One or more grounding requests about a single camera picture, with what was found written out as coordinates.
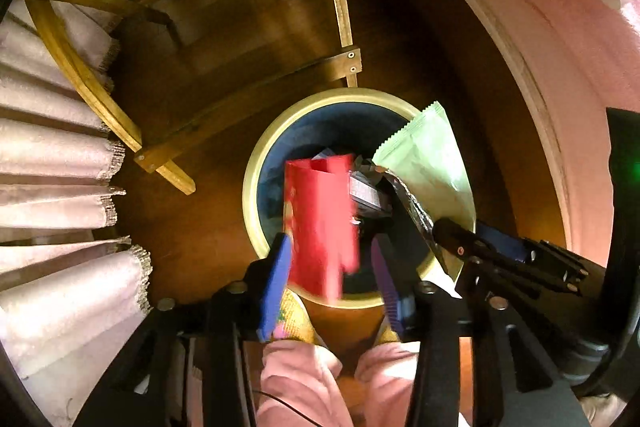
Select wooden chair frame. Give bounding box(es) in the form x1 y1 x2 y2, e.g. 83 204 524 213
17 0 362 196

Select pink printed blanket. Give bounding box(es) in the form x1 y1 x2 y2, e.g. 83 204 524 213
367 0 640 268

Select yellow patterned slipper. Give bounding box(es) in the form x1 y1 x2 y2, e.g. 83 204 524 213
377 324 406 345
272 289 316 344

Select grey wrapper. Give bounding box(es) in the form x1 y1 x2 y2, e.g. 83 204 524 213
348 169 396 220

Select pink fringed pleated cloth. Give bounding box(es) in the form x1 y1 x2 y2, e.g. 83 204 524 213
0 0 153 423

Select pink pants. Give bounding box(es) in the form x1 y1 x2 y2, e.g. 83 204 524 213
260 339 476 427

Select person's right hand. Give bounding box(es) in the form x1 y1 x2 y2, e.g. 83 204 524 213
582 394 628 425

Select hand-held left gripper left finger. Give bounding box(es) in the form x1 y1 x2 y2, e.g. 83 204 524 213
75 232 293 427

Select cream rimmed blue trash bin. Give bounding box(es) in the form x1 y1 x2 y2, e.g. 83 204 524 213
242 88 478 311

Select black cable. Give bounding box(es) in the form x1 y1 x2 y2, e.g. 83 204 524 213
252 389 321 427

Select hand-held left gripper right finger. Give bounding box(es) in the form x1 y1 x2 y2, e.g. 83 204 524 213
371 234 593 427

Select light green foil packet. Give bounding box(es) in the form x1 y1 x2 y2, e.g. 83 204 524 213
372 102 477 283

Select red snack packet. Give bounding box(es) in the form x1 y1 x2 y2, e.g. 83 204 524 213
284 153 362 300

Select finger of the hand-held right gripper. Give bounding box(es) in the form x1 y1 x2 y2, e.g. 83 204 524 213
432 219 583 298
477 221 608 280

